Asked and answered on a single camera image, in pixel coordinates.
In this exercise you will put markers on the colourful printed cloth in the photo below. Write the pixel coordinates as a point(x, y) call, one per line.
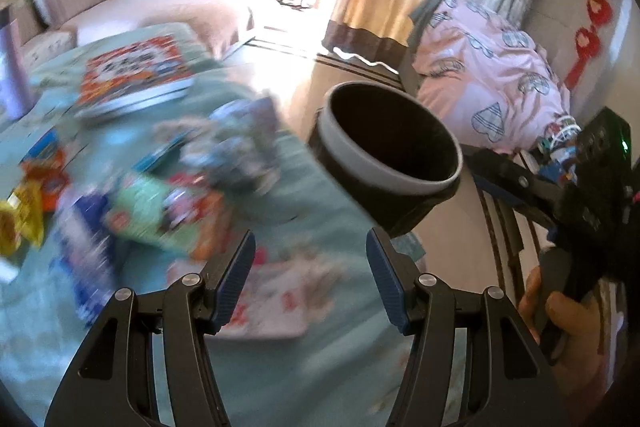
point(557, 147)

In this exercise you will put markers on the grey chair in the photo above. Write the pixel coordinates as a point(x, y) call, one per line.
point(410, 57)

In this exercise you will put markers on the green snack packet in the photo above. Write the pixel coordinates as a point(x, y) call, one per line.
point(150, 212)

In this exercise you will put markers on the small blue packet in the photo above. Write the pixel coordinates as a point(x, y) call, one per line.
point(160, 152)

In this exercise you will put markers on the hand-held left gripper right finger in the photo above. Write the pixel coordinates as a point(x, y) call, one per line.
point(387, 277)

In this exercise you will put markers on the black white-rimmed trash bin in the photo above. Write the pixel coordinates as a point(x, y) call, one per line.
point(350, 147)

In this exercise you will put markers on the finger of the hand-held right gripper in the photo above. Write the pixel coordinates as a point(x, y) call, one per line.
point(515, 179)

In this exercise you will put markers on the yellow snack packet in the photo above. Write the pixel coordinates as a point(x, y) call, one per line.
point(17, 217)

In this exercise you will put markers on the pink heart-print blanket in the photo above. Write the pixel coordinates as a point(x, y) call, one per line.
point(490, 67)

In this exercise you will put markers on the red illustrated book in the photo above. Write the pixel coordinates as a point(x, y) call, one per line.
point(130, 67)

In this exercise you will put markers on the blue white snack packet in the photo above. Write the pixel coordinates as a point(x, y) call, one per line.
point(87, 257)

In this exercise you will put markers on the person's right hand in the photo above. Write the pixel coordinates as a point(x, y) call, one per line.
point(565, 312)

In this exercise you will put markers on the purple thermos bottle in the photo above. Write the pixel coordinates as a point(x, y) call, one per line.
point(12, 77)

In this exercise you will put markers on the pink fabric sofa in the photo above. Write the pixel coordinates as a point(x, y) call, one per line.
point(190, 7)

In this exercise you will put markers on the purple blue snack packet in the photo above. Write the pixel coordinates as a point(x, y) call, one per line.
point(240, 142)

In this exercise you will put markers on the teal floral tablecloth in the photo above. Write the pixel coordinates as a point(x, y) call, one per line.
point(310, 372)

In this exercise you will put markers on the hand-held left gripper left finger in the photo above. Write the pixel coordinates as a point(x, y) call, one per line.
point(235, 277)

